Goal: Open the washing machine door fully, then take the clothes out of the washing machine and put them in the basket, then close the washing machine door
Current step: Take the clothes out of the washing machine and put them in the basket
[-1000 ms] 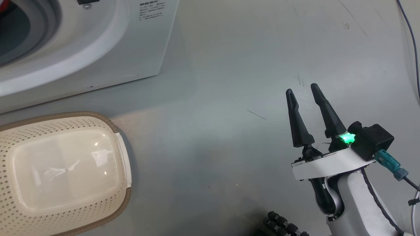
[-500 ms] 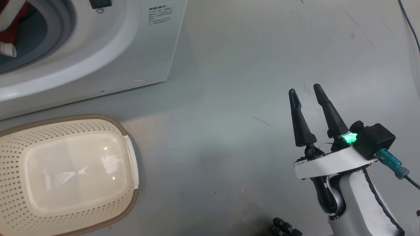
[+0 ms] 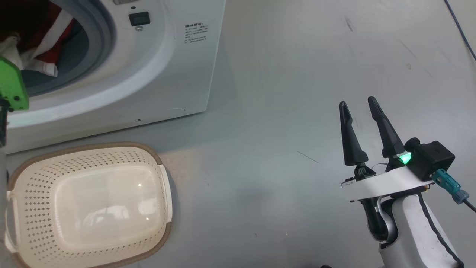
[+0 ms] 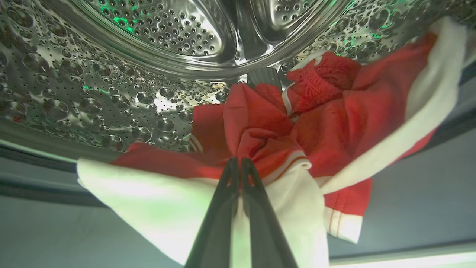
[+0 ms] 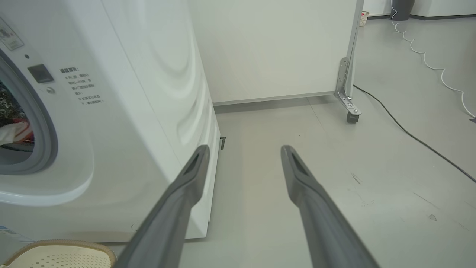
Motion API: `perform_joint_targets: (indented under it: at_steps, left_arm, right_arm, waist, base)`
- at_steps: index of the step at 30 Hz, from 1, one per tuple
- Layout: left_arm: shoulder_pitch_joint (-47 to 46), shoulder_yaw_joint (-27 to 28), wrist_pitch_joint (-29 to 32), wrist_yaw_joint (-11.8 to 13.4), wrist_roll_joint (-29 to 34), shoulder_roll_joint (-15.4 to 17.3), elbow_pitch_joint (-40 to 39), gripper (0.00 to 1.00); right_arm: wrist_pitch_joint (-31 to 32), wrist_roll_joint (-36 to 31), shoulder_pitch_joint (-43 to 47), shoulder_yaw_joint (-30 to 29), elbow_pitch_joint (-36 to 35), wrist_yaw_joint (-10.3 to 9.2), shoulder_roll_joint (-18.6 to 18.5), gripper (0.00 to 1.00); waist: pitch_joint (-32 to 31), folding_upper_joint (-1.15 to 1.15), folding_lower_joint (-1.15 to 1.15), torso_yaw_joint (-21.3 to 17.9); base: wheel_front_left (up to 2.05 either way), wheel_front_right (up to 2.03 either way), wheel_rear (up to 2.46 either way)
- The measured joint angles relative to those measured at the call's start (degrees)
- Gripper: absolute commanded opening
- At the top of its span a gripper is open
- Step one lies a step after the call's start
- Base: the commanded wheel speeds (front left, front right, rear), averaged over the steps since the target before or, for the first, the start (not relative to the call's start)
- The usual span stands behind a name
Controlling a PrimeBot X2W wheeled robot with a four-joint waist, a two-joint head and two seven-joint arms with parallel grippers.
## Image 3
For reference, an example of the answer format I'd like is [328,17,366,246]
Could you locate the black floor cable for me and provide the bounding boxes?
[444,0,476,62]

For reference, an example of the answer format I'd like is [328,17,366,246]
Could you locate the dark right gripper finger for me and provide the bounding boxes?
[338,101,369,167]
[367,96,405,159]

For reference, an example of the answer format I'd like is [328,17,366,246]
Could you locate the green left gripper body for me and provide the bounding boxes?
[0,56,30,112]

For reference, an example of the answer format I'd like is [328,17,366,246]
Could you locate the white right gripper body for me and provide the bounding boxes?
[341,153,434,202]

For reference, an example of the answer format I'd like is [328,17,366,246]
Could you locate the teal right camera connector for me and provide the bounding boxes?
[431,168,470,204]

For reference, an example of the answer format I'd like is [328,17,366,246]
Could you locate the cream perforated laundry basket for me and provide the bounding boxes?
[6,141,173,268]

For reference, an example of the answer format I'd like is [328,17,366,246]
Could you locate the white front-load washing machine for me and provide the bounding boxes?
[0,0,226,154]

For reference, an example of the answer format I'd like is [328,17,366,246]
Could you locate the red and white garment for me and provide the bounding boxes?
[0,0,76,77]

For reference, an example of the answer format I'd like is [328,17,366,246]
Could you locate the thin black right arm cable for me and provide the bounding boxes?
[416,192,465,268]

